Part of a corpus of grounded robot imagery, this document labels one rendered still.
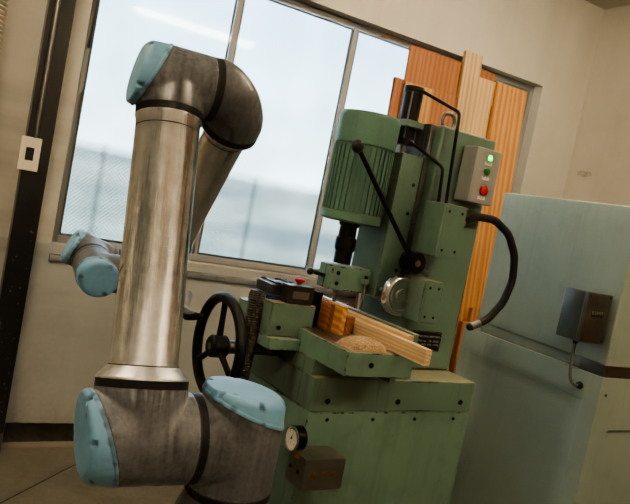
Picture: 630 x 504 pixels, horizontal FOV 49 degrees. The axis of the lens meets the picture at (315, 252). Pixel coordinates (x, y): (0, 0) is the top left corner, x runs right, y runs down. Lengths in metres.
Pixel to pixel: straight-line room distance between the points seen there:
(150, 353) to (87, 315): 1.98
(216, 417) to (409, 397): 0.91
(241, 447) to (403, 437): 0.91
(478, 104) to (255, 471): 2.94
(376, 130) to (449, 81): 1.86
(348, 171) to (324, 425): 0.68
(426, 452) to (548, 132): 2.65
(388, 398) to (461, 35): 2.41
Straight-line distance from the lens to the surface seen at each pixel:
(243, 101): 1.26
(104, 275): 1.61
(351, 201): 1.89
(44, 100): 2.89
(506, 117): 3.92
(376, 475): 1.99
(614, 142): 4.31
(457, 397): 2.09
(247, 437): 1.16
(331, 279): 1.93
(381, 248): 1.98
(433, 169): 2.01
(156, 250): 1.13
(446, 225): 1.94
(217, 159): 1.35
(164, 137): 1.17
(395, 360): 1.74
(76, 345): 3.11
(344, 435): 1.87
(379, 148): 1.91
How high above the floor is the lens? 1.23
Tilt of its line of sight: 4 degrees down
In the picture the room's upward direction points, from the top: 11 degrees clockwise
